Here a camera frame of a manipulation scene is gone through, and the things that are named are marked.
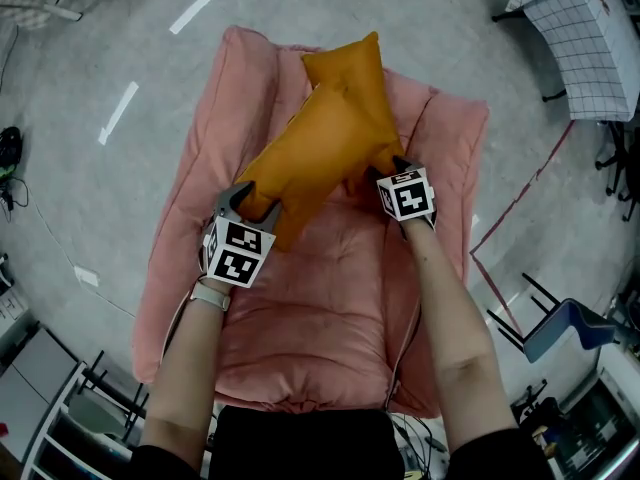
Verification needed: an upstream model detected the person's left forearm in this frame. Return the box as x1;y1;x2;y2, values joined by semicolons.
139;287;232;469

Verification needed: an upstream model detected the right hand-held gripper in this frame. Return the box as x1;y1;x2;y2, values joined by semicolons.
375;154;437;223

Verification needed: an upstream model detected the person's right forearm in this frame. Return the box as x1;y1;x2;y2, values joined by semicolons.
403;220;519;464

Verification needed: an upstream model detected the black and green helmet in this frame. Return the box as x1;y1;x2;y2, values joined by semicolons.
0;125;24;185

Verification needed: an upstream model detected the table with white grid cloth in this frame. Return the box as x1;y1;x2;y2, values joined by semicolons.
491;0;637;123

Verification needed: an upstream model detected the white cabinet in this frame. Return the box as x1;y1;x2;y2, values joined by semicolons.
0;320;69;464

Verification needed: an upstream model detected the black office chair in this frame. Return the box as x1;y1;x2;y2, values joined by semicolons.
594;120;640;222

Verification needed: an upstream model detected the person's black shirt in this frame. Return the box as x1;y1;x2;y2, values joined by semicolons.
132;405;551;480

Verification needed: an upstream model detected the blue chair with black legs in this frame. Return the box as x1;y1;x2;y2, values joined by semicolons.
486;271;619;365

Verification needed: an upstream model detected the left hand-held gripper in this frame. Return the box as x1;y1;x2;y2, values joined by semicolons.
201;180;285;289

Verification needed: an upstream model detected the pink quilted duvet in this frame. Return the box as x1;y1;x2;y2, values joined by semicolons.
132;25;490;419

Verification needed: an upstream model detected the white metal rack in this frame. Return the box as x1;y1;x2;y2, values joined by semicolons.
19;350;151;480

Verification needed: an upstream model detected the beige wristband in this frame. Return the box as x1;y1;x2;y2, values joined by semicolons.
189;281;232;312

